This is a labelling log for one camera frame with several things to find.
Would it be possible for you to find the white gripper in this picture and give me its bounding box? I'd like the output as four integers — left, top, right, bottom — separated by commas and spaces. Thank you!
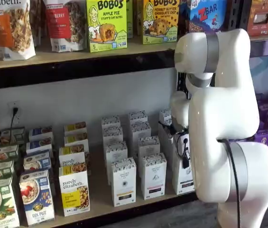
174, 128, 193, 155

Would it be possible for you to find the white box green strip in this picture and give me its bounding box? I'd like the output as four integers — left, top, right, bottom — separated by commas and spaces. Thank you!
159, 108, 172, 123
171, 142, 196, 196

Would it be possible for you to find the white box pink strip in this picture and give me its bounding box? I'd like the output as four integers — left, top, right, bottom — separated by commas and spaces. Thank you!
128, 111, 148, 124
140, 152, 167, 200
130, 122, 152, 143
137, 135, 161, 159

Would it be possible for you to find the wooden shelf board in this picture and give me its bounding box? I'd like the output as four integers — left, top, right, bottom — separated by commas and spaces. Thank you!
12, 118, 197, 228
250, 32, 268, 45
0, 35, 181, 71

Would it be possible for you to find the purely elizabeth yellow box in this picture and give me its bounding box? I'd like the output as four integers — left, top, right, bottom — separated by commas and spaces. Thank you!
64, 122, 88, 134
58, 163, 92, 217
64, 132, 90, 147
58, 144, 92, 176

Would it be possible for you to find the yellow Bobo's peanut butter box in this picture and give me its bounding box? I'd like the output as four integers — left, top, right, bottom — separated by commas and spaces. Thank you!
142, 0, 180, 45

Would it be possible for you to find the black metal shelf rack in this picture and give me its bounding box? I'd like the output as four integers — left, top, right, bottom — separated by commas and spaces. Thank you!
0, 0, 245, 228

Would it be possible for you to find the blue Z Bar box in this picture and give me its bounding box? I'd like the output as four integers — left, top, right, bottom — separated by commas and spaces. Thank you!
186, 0, 227, 34

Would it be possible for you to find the green Bobo's apple pie box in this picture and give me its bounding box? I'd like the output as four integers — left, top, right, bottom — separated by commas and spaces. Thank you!
85, 0, 128, 53
125, 0, 134, 40

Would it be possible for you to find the blue flax cereal box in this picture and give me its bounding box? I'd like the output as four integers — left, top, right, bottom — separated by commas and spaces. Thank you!
26, 137, 53, 155
19, 169, 55, 226
28, 125, 54, 141
23, 151, 52, 172

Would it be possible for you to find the brown orange snack box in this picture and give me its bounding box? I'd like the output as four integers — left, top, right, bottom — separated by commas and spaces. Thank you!
246, 0, 268, 37

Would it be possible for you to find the red purely elizabeth bag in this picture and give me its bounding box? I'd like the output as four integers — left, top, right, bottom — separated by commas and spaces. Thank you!
42, 0, 86, 53

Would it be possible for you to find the orange purely elizabeth bag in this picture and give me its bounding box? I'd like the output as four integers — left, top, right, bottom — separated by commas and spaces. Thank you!
0, 0, 37, 62

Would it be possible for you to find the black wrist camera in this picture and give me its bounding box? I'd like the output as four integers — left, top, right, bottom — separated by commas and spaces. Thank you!
182, 138, 192, 169

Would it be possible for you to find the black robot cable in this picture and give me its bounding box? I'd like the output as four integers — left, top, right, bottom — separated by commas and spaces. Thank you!
158, 120, 241, 228

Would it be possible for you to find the black plug with cord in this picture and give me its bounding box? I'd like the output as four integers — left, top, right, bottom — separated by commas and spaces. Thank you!
9, 106, 19, 130

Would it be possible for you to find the white wall outlet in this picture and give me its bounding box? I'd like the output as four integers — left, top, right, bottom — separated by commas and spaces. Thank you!
7, 101, 20, 125

